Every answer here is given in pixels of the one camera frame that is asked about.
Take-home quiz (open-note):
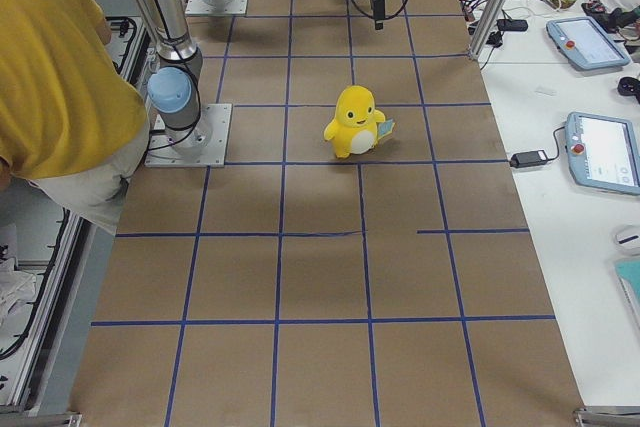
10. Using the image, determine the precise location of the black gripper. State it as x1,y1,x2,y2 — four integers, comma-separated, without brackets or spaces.
370,0,386,30

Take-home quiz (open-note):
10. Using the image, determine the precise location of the cardboard hang tag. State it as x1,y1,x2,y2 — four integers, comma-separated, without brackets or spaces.
377,119,395,140

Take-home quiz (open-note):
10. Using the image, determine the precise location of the yellow plush toy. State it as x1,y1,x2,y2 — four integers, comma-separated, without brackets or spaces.
323,85,388,159

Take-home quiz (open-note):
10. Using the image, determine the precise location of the upper teach pendant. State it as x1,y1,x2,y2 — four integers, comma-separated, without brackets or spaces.
546,17,631,71

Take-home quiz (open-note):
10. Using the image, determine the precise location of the teach pendant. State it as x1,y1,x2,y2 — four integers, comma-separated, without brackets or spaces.
546,17,631,71
564,112,639,196

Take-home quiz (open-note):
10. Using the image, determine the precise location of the black power adapter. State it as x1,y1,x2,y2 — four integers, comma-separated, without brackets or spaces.
509,150,550,169

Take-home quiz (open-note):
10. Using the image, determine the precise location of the lower teach pendant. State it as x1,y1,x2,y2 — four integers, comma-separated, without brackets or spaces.
564,112,639,196

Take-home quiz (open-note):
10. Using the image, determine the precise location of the person in yellow shirt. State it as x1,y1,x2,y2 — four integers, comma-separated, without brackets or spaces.
1,0,149,234

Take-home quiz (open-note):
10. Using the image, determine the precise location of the teal notebook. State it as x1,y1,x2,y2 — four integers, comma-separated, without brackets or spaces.
614,258,639,323

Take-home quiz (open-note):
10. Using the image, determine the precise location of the crumpled white cloth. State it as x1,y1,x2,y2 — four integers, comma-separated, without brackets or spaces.
1,257,37,323

